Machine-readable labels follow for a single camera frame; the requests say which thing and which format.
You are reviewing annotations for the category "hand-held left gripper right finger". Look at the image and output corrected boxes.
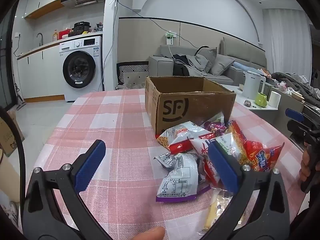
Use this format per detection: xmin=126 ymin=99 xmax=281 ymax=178
xmin=205 ymin=141 xmax=292 ymax=240

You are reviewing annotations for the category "grey garment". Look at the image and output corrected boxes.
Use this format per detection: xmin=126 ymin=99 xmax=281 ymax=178
xmin=186 ymin=55 xmax=208 ymax=77

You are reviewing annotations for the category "grey sofa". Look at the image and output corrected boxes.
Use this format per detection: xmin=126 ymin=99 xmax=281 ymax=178
xmin=149 ymin=37 xmax=267 ymax=87

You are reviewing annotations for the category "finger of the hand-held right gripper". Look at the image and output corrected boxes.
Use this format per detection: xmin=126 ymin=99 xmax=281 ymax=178
xmin=287 ymin=120 xmax=307 ymax=137
xmin=285 ymin=108 xmax=305 ymax=123

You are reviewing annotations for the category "pile of clothes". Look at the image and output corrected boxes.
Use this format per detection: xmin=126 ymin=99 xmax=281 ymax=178
xmin=271 ymin=71 xmax=320 ymax=105

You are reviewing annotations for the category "white curtain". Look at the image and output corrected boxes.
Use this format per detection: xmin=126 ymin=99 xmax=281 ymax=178
xmin=262 ymin=7 xmax=313 ymax=78

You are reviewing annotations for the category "red noodle snack packet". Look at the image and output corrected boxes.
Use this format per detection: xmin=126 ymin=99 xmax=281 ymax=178
xmin=226 ymin=120 xmax=285 ymax=173

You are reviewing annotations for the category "dark glass door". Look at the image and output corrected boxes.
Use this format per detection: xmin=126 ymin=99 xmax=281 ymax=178
xmin=0 ymin=10 xmax=15 ymax=110

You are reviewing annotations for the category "black pressure cooker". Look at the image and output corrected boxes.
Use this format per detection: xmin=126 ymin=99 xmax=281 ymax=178
xmin=74 ymin=21 xmax=90 ymax=35

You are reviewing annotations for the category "red box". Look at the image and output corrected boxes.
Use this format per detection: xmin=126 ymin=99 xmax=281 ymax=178
xmin=59 ymin=29 xmax=73 ymax=40

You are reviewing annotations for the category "white marble coffee table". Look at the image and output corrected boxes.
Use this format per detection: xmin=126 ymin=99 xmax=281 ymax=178
xmin=224 ymin=82 xmax=305 ymax=112

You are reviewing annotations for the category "pink checkered tablecloth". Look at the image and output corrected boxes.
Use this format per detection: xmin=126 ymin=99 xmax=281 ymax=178
xmin=25 ymin=89 xmax=308 ymax=240

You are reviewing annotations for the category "black jacket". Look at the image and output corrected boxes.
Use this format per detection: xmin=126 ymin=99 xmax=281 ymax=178
xmin=172 ymin=54 xmax=198 ymax=77

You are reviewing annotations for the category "black wall cable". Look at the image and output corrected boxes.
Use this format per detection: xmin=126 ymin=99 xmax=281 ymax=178
xmin=105 ymin=0 xmax=225 ymax=49

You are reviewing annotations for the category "cardboard box on floor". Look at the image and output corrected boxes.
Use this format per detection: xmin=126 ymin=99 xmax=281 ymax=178
xmin=0 ymin=110 xmax=25 ymax=158

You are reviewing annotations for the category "person's right hand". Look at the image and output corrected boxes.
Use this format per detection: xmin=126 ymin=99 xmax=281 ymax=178
xmin=299 ymin=142 xmax=312 ymax=183

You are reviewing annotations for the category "brown cardboard box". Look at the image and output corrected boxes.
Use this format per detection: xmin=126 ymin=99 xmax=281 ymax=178
xmin=144 ymin=76 xmax=237 ymax=137

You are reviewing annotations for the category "clear yellow snack packet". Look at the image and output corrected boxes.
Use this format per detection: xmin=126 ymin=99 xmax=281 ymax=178
xmin=202 ymin=187 xmax=233 ymax=232

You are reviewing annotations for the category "white paper roll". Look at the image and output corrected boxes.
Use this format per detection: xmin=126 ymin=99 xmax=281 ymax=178
xmin=269 ymin=91 xmax=282 ymax=108

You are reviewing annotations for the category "white washing machine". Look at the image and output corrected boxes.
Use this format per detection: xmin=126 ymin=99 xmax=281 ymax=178
xmin=59 ymin=35 xmax=103 ymax=102

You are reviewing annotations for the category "white electric kettle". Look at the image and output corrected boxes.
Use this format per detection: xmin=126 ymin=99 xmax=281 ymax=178
xmin=242 ymin=70 xmax=267 ymax=100

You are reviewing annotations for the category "mop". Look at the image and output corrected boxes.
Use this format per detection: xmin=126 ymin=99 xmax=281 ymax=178
xmin=14 ymin=82 xmax=25 ymax=110

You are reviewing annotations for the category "green cup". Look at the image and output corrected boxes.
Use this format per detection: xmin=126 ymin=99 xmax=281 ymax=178
xmin=254 ymin=92 xmax=268 ymax=107

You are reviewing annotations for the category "purple snack packet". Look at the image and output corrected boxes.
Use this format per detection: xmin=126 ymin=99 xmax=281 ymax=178
xmin=202 ymin=112 xmax=230 ymax=135

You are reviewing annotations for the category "grey purple-edged snack packet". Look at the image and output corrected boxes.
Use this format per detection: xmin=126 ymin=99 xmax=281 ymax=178
xmin=154 ymin=152 xmax=212 ymax=203

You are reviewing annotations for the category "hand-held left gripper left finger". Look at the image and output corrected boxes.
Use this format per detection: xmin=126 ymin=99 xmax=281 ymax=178
xmin=21 ymin=139 xmax=110 ymax=240

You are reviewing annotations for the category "white lower kitchen cabinet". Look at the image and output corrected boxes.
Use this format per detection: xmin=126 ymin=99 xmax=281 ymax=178
xmin=17 ymin=40 xmax=66 ymax=103

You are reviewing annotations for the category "person's left hand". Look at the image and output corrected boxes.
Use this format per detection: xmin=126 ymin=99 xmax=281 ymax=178
xmin=131 ymin=226 xmax=165 ymax=240

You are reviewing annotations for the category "white red green snack packet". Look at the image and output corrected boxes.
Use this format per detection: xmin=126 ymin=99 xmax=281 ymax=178
xmin=190 ymin=134 xmax=240 ymax=188

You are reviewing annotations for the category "wall power socket green plug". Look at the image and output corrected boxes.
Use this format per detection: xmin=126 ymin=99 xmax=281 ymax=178
xmin=164 ymin=31 xmax=178 ymax=45

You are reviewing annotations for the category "grey pillow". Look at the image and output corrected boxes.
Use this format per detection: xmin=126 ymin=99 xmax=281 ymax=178
xmin=209 ymin=54 xmax=235 ymax=76
xmin=194 ymin=47 xmax=217 ymax=72

